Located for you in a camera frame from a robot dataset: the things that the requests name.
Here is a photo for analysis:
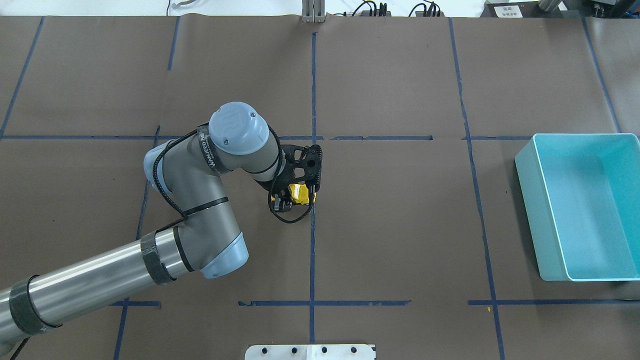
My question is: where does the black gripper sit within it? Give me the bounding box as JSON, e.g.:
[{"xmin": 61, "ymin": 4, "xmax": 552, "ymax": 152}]
[{"xmin": 257, "ymin": 170, "xmax": 293, "ymax": 214}]

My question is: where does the yellow beetle toy car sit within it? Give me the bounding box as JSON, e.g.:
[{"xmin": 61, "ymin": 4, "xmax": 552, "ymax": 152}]
[{"xmin": 269, "ymin": 183, "xmax": 316, "ymax": 206}]

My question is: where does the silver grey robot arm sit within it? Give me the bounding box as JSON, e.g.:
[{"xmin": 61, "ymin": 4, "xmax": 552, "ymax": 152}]
[{"xmin": 1, "ymin": 101, "xmax": 306, "ymax": 355}]

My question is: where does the turquoise plastic bin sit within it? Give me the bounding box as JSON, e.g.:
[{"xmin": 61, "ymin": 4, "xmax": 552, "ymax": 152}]
[{"xmin": 514, "ymin": 133, "xmax": 640, "ymax": 282}]

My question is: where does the black box with label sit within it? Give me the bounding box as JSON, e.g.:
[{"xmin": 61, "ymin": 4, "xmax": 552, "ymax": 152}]
[{"xmin": 480, "ymin": 1, "xmax": 539, "ymax": 19}]

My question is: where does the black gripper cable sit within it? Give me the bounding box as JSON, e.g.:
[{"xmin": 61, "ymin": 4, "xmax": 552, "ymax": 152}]
[{"xmin": 269, "ymin": 187, "xmax": 317, "ymax": 224}]

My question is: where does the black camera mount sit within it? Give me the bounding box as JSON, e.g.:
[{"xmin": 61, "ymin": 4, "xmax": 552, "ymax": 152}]
[{"xmin": 282, "ymin": 144, "xmax": 323, "ymax": 193}]

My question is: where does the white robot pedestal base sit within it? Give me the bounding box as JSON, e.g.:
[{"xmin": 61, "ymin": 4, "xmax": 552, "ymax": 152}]
[{"xmin": 244, "ymin": 343, "xmax": 377, "ymax": 360}]

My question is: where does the aluminium frame post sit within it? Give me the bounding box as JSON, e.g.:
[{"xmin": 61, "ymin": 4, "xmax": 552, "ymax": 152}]
[{"xmin": 301, "ymin": 0, "xmax": 327, "ymax": 23}]

